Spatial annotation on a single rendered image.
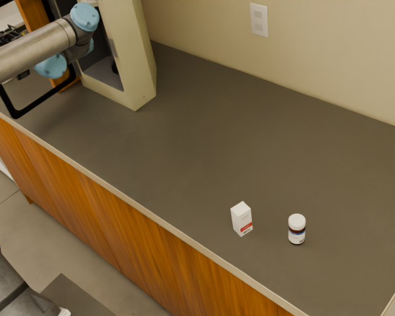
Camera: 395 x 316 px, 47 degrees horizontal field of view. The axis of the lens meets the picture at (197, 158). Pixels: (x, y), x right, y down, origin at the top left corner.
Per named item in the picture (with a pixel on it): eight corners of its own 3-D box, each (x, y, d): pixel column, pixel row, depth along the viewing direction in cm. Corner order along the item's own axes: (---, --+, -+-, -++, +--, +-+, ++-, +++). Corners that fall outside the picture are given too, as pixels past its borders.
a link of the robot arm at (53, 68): (73, 72, 132) (49, 86, 128) (51, 62, 138) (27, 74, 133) (65, 47, 127) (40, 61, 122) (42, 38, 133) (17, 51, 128)
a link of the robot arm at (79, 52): (101, 37, 132) (71, 53, 126) (91, 55, 142) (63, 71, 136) (84, 15, 132) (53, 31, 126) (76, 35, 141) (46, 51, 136)
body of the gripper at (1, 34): (7, 22, 140) (29, 32, 134) (19, 47, 146) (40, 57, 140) (-15, 34, 136) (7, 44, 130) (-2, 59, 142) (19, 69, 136)
